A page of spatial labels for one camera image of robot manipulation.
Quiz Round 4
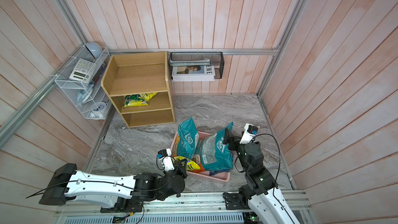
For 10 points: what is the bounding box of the yellow fertilizer bag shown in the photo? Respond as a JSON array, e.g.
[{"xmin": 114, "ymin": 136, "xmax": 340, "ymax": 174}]
[
  {"xmin": 174, "ymin": 156, "xmax": 201, "ymax": 173},
  {"xmin": 123, "ymin": 92, "xmax": 157, "ymax": 108}
]

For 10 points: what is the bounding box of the teal orange bag front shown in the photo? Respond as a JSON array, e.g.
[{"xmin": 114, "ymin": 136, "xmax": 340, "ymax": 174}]
[{"xmin": 192, "ymin": 122, "xmax": 233, "ymax": 172}]

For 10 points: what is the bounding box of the teal orange bag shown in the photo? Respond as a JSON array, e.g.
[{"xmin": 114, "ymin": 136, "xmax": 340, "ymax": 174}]
[
  {"xmin": 192, "ymin": 122, "xmax": 233, "ymax": 172},
  {"xmin": 173, "ymin": 117, "xmax": 199, "ymax": 159}
]

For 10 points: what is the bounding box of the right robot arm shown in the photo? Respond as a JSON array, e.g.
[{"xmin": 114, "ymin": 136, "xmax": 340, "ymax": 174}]
[{"xmin": 223, "ymin": 124, "xmax": 299, "ymax": 224}]

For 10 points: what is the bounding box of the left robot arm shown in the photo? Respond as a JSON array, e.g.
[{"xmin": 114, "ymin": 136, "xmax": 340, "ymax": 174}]
[{"xmin": 39, "ymin": 157, "xmax": 187, "ymax": 209}]

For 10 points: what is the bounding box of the wooden three-tier shelf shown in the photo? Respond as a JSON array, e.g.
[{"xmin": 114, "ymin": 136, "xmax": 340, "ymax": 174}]
[{"xmin": 101, "ymin": 51, "xmax": 176, "ymax": 128}]

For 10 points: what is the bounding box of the pink plastic basket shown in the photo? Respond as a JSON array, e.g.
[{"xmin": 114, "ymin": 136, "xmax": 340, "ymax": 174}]
[{"xmin": 171, "ymin": 131, "xmax": 231, "ymax": 183}]

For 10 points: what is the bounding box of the white hardcover book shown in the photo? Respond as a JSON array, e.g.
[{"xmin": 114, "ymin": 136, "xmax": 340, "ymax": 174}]
[{"xmin": 172, "ymin": 65, "xmax": 216, "ymax": 82}]

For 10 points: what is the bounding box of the light blue cloth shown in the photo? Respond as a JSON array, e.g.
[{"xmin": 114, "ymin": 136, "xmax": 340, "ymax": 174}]
[{"xmin": 76, "ymin": 83, "xmax": 94, "ymax": 106}]

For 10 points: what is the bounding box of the white calculator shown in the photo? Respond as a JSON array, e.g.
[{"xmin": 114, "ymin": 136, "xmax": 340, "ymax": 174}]
[{"xmin": 69, "ymin": 59, "xmax": 95, "ymax": 84}]

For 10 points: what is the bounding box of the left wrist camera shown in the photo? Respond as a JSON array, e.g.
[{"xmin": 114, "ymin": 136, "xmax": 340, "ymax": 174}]
[{"xmin": 157, "ymin": 148, "xmax": 175, "ymax": 173}]

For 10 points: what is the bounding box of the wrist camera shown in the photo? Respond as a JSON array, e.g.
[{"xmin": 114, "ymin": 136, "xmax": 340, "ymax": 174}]
[
  {"xmin": 157, "ymin": 148, "xmax": 175, "ymax": 173},
  {"xmin": 239, "ymin": 123, "xmax": 258, "ymax": 145}
]

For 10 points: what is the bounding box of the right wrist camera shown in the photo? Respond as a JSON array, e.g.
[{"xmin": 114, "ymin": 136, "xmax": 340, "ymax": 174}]
[{"xmin": 239, "ymin": 123, "xmax": 258, "ymax": 145}]

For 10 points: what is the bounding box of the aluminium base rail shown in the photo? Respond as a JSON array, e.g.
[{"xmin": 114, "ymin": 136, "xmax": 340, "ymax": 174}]
[{"xmin": 52, "ymin": 190, "xmax": 313, "ymax": 224}]

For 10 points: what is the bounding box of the black mesh wall shelf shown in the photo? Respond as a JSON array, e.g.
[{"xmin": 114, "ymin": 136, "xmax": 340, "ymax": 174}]
[{"xmin": 169, "ymin": 51, "xmax": 224, "ymax": 80}]

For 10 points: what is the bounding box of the white wire mesh rack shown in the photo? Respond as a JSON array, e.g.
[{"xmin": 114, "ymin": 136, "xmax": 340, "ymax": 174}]
[{"xmin": 55, "ymin": 45, "xmax": 110, "ymax": 120}]

